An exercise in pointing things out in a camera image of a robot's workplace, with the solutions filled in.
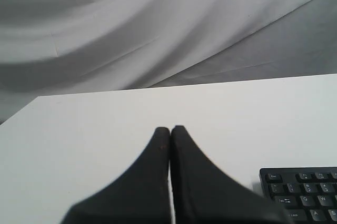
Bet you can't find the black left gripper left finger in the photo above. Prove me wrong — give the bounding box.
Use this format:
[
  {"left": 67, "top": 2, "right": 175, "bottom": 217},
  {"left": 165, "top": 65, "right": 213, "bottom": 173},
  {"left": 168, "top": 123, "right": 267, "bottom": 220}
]
[{"left": 62, "top": 127, "right": 170, "bottom": 223}]

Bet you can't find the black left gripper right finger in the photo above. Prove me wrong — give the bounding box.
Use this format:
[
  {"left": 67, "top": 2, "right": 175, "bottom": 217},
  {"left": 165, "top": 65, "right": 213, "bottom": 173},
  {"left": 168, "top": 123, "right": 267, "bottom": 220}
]
[{"left": 171, "top": 126, "right": 290, "bottom": 223}]

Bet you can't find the black acer keyboard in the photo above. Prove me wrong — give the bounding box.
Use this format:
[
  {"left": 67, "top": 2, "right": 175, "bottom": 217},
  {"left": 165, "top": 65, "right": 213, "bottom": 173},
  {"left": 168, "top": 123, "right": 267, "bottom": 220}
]
[{"left": 259, "top": 167, "right": 336, "bottom": 223}]

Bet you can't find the white backdrop cloth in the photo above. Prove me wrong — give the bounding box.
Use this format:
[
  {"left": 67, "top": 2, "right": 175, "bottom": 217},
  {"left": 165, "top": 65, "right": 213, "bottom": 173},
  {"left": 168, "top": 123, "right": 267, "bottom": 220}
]
[{"left": 1, "top": 0, "right": 336, "bottom": 121}]

